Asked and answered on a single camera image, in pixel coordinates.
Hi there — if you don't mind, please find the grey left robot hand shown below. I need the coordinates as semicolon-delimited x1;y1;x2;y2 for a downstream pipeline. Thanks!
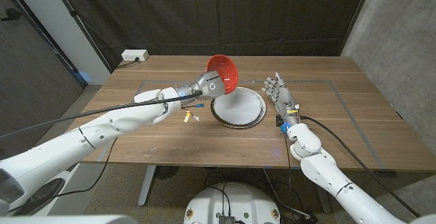
175;69;228;99

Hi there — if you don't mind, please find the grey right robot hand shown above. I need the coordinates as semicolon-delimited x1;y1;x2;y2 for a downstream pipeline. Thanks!
261;71;301;127

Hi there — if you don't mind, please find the red bowl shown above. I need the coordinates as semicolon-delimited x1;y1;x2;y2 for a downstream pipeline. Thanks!
205;54;239;95

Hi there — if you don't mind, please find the white plate with dark rim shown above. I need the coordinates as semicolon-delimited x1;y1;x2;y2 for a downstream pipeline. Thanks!
210;86;267;130

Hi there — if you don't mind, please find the black backdrop curtain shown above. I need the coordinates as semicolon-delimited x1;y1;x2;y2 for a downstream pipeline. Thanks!
49;0;371;71

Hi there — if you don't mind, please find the white power strip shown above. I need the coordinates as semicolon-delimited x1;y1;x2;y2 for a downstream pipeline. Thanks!
121;49;150;62

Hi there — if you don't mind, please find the black round floor fan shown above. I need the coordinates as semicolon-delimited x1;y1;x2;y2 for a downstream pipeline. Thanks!
155;165;180;180

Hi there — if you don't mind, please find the black backdrop stand pole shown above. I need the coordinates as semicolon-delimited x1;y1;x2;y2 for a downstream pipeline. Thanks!
49;0;113;74
340;0;375;57

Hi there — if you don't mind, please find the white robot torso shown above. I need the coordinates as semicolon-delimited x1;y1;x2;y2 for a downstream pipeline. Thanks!
183;182;281;224

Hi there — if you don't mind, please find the grey table leg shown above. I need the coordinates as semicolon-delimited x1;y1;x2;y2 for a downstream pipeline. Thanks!
137;165;157;207
313;182;332;214

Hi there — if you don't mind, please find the black floor power adapter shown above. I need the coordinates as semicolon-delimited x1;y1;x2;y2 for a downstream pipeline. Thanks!
295;211;318;224

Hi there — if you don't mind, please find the white floor platform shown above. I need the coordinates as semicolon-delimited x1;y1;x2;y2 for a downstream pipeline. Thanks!
33;162;108;217

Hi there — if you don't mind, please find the black shoe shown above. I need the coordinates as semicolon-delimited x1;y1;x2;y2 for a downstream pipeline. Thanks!
13;178;65;217

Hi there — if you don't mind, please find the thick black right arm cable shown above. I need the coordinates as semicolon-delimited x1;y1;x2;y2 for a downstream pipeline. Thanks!
299;115;422;218

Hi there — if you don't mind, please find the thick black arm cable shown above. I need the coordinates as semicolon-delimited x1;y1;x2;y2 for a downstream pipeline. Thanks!
0;91;204;140
299;115;422;218

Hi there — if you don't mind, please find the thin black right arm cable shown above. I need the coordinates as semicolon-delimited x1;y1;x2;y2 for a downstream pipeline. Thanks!
283;130;293;214

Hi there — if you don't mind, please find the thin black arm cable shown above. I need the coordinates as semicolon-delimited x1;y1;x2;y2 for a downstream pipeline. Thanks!
8;137;119;214
283;130;293;214

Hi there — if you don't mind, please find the black power strip cord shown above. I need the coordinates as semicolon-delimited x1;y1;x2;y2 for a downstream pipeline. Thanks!
116;57;140;69

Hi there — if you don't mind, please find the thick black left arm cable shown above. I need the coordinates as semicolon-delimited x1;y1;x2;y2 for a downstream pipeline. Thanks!
0;91;204;140

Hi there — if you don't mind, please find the black torso cable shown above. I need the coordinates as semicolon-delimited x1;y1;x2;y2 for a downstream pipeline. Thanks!
208;185;232;217

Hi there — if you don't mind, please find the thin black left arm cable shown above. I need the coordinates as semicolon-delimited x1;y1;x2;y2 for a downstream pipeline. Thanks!
8;137;119;214

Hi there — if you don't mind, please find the black door handle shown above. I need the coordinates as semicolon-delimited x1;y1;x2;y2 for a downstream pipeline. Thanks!
0;7;23;22

